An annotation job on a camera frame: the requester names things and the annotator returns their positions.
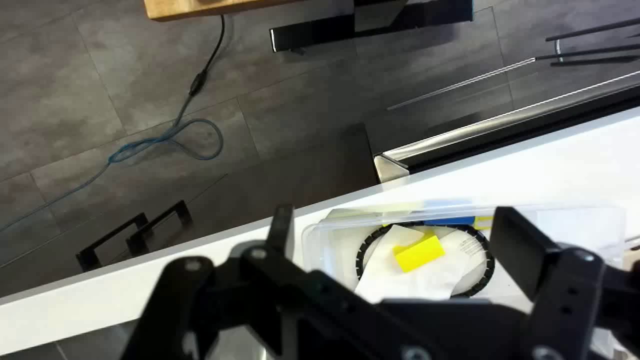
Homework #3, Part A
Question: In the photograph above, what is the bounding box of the black notched ring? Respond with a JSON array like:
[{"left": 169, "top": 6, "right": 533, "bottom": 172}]
[{"left": 355, "top": 222, "right": 497, "bottom": 303}]

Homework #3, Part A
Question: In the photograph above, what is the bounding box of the silver and black rod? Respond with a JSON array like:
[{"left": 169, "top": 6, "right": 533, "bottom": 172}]
[{"left": 386, "top": 43, "right": 640, "bottom": 112}]

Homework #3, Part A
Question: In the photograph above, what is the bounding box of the yellow block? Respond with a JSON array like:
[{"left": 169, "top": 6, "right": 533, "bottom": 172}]
[{"left": 391, "top": 234, "right": 448, "bottom": 274}]

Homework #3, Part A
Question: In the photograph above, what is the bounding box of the black metal table foot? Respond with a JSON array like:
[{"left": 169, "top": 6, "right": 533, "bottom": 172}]
[{"left": 269, "top": 0, "right": 477, "bottom": 56}]

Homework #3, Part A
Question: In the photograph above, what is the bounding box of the black cable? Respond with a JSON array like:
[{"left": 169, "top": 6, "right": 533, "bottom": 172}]
[{"left": 174, "top": 15, "right": 228, "bottom": 137}]

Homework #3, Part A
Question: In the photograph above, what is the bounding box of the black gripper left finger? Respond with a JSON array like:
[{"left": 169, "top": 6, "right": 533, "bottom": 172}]
[{"left": 121, "top": 202, "right": 436, "bottom": 360}]

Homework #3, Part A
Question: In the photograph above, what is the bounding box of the large clear plastic bin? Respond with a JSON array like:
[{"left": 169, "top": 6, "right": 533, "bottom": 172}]
[{"left": 299, "top": 202, "right": 632, "bottom": 303}]

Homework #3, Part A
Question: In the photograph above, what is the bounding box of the silver metal rail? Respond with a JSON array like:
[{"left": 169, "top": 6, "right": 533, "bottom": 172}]
[{"left": 372, "top": 69, "right": 640, "bottom": 186}]

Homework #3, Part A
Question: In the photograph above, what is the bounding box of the blue cable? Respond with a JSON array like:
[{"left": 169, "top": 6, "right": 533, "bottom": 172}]
[{"left": 0, "top": 119, "right": 227, "bottom": 237}]

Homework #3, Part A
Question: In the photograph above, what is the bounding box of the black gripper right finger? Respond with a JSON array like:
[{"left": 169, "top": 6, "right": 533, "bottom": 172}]
[{"left": 490, "top": 204, "right": 640, "bottom": 360}]

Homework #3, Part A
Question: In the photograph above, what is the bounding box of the black thin rod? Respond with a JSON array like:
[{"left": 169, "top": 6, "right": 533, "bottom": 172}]
[
  {"left": 548, "top": 55, "right": 640, "bottom": 69},
  {"left": 545, "top": 16, "right": 640, "bottom": 44}
]

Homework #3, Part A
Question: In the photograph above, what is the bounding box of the black metal bracket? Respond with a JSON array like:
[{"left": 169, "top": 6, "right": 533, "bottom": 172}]
[
  {"left": 76, "top": 213, "right": 152, "bottom": 273},
  {"left": 126, "top": 199, "right": 196, "bottom": 259}
]

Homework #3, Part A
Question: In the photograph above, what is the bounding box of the wooden table top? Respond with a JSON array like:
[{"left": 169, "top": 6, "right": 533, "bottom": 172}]
[{"left": 143, "top": 0, "right": 299, "bottom": 23}]

